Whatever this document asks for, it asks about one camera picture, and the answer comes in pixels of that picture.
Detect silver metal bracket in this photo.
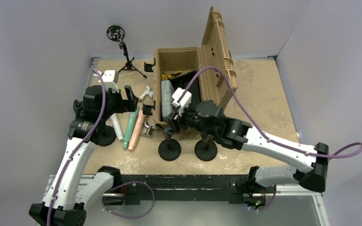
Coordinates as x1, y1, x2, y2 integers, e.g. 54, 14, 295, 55
140, 121, 156, 138

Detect yellow pliers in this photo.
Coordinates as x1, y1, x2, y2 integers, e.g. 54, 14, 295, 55
162, 72, 182, 81

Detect black toolbox latch front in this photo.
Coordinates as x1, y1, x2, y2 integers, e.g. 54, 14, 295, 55
142, 101, 156, 116

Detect grey plastic case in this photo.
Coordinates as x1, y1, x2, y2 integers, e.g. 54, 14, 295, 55
161, 80, 174, 122

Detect tan plastic toolbox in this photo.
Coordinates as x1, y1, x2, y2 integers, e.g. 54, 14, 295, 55
153, 6, 239, 126

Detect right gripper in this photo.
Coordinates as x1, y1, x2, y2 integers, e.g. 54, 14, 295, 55
165, 103, 217, 138

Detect round base stand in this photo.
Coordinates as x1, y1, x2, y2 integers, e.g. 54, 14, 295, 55
73, 99, 117, 147
194, 136, 218, 161
155, 123, 181, 161

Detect black tool tray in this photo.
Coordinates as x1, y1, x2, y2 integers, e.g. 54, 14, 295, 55
172, 70, 202, 105

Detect black toolbox latch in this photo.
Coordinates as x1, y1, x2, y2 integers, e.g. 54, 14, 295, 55
143, 59, 156, 73
142, 101, 156, 116

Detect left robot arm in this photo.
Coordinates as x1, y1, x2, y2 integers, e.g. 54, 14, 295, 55
29, 85, 138, 226

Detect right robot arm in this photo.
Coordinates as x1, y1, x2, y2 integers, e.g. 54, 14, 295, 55
167, 100, 329, 193

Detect black toolbox latch rear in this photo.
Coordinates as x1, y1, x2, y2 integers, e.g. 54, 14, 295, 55
143, 59, 156, 73

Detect pink microphone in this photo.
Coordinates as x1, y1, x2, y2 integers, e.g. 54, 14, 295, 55
128, 110, 147, 151

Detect white pipe fitting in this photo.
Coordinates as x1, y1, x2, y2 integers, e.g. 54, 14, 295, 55
139, 86, 154, 102

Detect green microphone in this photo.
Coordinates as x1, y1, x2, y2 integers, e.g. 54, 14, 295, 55
123, 106, 140, 150

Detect black tripod mic stand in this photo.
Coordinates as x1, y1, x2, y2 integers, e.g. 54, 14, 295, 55
107, 25, 147, 79

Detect white microphone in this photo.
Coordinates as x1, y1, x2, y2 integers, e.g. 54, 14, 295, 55
110, 113, 124, 141

